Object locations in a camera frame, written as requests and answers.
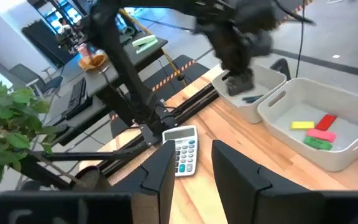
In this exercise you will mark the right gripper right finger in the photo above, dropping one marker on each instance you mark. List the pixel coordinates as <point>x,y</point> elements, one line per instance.
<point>259,193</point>

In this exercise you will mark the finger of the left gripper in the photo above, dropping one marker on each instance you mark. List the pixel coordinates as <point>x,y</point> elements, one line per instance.
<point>248,82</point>
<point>235,85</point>

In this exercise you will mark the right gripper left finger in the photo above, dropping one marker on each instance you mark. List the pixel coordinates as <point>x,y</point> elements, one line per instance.
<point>163,174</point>

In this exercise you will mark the blue crayon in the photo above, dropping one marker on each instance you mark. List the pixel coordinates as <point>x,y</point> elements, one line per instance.
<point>256,100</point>

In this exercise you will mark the yellow eraser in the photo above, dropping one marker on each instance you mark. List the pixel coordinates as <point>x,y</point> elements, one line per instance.
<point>302,125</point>

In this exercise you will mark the green eraser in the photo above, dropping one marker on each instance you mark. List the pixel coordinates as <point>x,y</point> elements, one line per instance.
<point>318,143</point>

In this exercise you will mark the pink eraser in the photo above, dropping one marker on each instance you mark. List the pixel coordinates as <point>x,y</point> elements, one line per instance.
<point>321,135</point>

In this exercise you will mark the red eraser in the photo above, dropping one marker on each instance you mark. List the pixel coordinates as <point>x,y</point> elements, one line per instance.
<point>326,122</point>

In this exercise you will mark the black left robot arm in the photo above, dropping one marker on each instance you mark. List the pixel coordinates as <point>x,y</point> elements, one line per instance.
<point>120,62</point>

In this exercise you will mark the grey plastic bin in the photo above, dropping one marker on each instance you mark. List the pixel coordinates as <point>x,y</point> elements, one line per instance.
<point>269,81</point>
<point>291,155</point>

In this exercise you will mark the grey desk calculator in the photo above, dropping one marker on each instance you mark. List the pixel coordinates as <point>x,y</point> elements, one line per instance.
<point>182,149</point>

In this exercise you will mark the black mat hazard stripes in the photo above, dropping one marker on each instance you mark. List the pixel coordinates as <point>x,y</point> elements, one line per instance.
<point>182,67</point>

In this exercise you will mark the mint green stapler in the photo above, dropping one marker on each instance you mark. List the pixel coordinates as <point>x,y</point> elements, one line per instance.
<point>145,43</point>

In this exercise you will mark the black desk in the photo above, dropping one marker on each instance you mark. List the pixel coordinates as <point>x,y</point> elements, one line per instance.
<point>99,81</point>

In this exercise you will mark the black keyboard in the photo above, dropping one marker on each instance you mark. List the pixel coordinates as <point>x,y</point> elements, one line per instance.
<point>76,99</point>

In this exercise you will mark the dark grey side desk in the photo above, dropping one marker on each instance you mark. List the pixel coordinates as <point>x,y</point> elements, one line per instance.
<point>57,109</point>

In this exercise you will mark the orange paper bag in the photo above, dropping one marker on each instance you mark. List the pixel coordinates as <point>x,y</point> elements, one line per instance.
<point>93,62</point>

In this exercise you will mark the pink can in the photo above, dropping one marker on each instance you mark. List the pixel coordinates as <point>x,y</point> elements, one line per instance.
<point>84,49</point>

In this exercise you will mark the green potted plant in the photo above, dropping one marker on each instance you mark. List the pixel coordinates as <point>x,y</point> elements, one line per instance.
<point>11,124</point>

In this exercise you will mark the grey office chair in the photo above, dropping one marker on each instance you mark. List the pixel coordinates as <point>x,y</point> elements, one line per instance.
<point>26,73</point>

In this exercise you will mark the black table rail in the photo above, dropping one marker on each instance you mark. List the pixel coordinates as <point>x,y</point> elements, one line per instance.
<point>194,102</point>

